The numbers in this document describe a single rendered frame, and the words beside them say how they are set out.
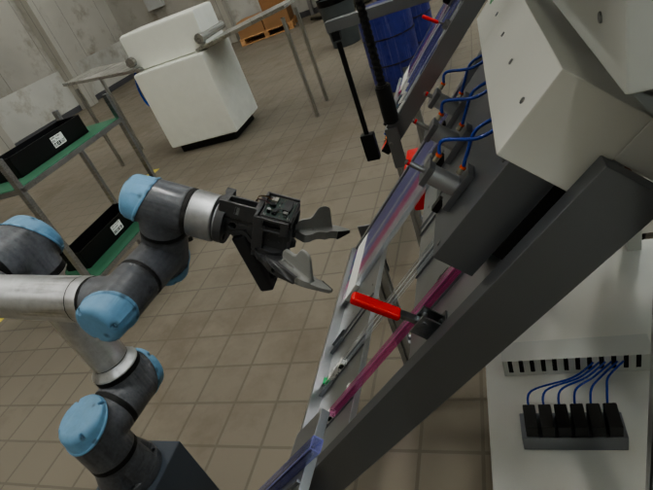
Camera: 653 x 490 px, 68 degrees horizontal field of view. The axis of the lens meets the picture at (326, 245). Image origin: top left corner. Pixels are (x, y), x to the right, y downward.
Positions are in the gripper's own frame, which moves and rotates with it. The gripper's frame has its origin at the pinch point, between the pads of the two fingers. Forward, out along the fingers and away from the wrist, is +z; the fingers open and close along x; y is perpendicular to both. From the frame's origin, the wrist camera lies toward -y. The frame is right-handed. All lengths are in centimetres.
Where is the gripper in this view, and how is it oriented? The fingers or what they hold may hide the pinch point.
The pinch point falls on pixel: (341, 262)
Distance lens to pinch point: 75.5
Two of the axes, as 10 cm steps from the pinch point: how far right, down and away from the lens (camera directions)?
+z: 9.6, 2.6, -0.6
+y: 1.7, -7.6, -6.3
